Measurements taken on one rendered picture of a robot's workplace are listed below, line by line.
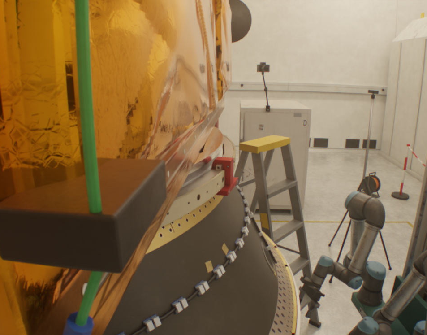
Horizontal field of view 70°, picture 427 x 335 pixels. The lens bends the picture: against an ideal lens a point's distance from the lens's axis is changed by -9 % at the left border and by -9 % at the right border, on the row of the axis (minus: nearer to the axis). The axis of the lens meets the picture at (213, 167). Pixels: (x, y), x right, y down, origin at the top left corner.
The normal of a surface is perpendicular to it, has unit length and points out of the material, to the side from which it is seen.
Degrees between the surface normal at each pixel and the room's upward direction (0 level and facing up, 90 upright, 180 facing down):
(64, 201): 0
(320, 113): 90
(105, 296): 90
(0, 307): 90
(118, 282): 90
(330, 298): 0
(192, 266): 62
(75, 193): 0
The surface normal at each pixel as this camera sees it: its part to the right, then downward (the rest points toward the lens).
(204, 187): 0.89, 0.13
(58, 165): 0.72, 0.17
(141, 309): 0.64, -0.27
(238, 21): -0.07, 0.29
